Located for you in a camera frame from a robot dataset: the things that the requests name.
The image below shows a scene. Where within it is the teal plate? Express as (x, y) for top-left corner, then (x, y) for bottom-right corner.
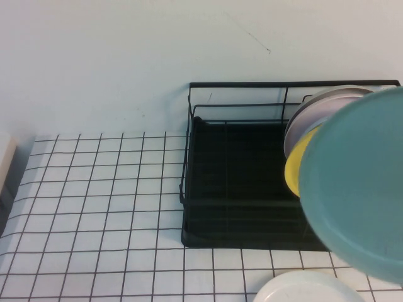
(297, 86), (403, 286)

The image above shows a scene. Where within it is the yellow plate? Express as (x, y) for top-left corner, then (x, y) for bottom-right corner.
(284, 124), (325, 199)

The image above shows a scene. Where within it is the pale pink plate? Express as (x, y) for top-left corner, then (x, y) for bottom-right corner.
(287, 93), (363, 152)

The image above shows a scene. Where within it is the grey plate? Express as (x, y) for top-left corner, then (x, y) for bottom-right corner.
(283, 84), (376, 160)

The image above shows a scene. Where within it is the white plate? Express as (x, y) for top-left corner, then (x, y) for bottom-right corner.
(253, 270), (366, 302)

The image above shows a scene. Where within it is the white black-grid tablecloth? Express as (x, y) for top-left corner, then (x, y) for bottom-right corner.
(0, 131), (403, 302)

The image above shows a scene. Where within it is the black wire dish rack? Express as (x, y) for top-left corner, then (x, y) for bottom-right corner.
(178, 79), (402, 252)

